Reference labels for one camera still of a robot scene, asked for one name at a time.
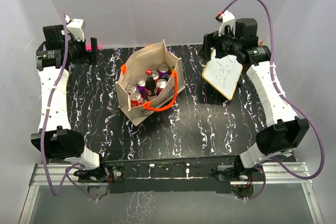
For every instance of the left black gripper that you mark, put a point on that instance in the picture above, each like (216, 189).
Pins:
(87, 55)

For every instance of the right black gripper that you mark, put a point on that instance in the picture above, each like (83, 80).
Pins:
(209, 40)

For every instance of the purple Fanta can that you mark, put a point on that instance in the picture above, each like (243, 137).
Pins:
(141, 85)
(164, 71)
(131, 88)

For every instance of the red Coke can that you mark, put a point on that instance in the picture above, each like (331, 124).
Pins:
(156, 76)
(160, 85)
(136, 99)

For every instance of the canvas bag with orange handles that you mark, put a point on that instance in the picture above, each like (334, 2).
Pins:
(149, 57)

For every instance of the dark Pepsi bottle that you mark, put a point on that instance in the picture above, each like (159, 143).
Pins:
(150, 86)

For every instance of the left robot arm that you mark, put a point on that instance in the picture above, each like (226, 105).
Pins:
(63, 46)

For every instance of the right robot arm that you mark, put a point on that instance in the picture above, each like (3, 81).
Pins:
(285, 130)

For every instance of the black marble pattern mat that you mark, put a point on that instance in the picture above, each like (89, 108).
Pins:
(200, 123)

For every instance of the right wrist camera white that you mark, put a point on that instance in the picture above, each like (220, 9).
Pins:
(226, 18)

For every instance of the small whiteboard with orange frame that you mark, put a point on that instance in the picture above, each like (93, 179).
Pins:
(223, 74)

